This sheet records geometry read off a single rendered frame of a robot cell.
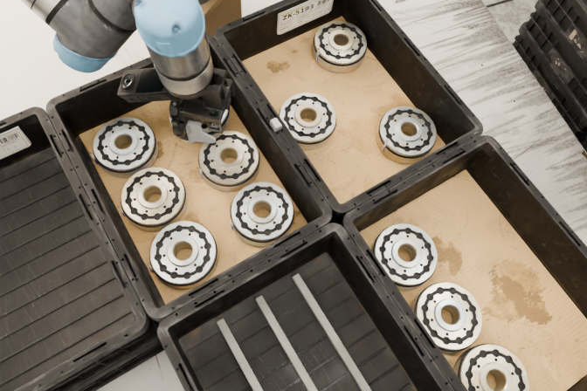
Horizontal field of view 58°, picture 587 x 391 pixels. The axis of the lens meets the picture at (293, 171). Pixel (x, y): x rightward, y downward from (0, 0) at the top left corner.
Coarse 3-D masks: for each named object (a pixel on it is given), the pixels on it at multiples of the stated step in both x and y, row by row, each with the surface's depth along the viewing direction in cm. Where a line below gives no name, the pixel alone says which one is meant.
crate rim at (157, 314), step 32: (224, 64) 89; (64, 96) 84; (64, 128) 82; (288, 160) 82; (96, 192) 78; (320, 192) 80; (320, 224) 78; (128, 256) 74; (256, 256) 75; (160, 320) 72
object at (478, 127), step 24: (288, 0) 96; (240, 24) 93; (408, 48) 93; (240, 72) 89; (432, 72) 91; (264, 96) 87; (456, 96) 89; (288, 144) 83; (456, 144) 85; (312, 168) 82; (408, 168) 83; (336, 216) 81
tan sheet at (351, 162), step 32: (256, 64) 102; (288, 64) 102; (288, 96) 99; (352, 96) 100; (384, 96) 100; (352, 128) 97; (320, 160) 94; (352, 160) 94; (384, 160) 95; (352, 192) 92
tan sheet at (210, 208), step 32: (96, 128) 94; (160, 128) 94; (96, 160) 91; (160, 160) 92; (192, 160) 92; (224, 160) 93; (192, 192) 90; (224, 192) 90; (128, 224) 86; (224, 224) 88; (224, 256) 85; (160, 288) 82; (192, 288) 83
